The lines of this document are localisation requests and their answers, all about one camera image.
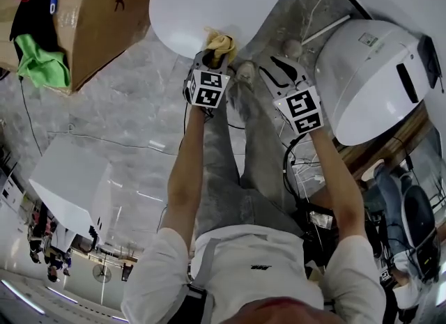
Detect person's face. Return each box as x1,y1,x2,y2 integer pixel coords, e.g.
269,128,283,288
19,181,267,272
239,295,325,324

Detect person's grey trousers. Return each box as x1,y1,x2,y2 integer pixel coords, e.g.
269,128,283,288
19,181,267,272
194,78,304,243

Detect person's right forearm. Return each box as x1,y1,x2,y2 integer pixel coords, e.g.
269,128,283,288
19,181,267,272
308,128,367,245

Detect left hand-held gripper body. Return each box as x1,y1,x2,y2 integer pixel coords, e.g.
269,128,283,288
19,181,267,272
183,58,231,109

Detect white square box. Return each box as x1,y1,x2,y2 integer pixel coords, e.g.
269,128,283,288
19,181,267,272
28,135,114,247

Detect brown cardboard box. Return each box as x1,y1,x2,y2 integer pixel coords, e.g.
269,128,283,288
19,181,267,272
0,0,165,94

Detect standing fan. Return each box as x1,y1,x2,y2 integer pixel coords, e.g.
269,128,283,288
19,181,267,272
91,258,113,302

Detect black cloth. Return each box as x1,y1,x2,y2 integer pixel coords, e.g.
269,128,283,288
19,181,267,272
9,0,68,57

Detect black box with silver foil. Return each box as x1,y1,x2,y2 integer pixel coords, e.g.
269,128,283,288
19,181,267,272
305,206,336,230

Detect yellow cloth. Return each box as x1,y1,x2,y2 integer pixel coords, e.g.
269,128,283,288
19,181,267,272
203,26,238,68

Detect grey round ball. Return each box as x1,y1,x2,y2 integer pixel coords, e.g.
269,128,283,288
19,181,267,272
282,38,304,59

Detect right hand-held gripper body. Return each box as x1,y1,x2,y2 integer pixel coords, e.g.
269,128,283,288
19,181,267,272
272,70,325,136

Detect person's left forearm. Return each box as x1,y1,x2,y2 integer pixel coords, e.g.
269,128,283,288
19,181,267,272
158,105,207,238

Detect white plastic pipe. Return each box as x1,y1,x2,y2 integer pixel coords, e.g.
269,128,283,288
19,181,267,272
300,14,351,46

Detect person's grey shoe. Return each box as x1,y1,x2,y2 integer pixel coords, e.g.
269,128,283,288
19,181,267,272
234,60,258,90

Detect green cloth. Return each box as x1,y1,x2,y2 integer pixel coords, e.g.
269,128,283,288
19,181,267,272
14,33,72,88

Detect grey shoulder strap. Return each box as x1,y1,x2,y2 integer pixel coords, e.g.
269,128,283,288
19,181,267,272
190,237,224,291

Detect white toilet body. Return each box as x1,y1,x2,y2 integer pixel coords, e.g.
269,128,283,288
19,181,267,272
314,19,440,146

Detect white cable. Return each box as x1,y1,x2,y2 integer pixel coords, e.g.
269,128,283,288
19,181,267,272
302,0,336,40

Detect black floor cable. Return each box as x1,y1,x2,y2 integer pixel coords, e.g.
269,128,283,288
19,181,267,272
18,75,43,158

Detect black cable bundle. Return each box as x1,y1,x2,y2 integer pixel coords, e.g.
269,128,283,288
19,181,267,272
280,133,337,212

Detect person's white shirt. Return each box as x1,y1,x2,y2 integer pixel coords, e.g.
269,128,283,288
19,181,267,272
120,224,387,324

